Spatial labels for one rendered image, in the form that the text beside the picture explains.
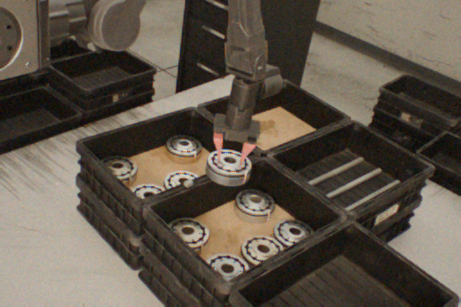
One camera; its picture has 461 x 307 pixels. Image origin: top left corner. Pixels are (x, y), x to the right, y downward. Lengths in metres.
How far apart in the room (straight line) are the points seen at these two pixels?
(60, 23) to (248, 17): 0.43
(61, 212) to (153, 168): 0.28
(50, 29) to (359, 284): 0.92
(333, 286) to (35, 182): 0.90
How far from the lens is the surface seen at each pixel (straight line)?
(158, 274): 1.40
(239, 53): 1.20
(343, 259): 1.47
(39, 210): 1.69
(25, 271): 1.52
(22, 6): 0.82
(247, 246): 1.38
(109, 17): 0.89
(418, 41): 4.71
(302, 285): 1.37
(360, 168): 1.81
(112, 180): 1.41
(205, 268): 1.21
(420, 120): 2.89
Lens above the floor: 1.78
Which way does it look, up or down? 32 degrees down
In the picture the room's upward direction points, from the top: 10 degrees clockwise
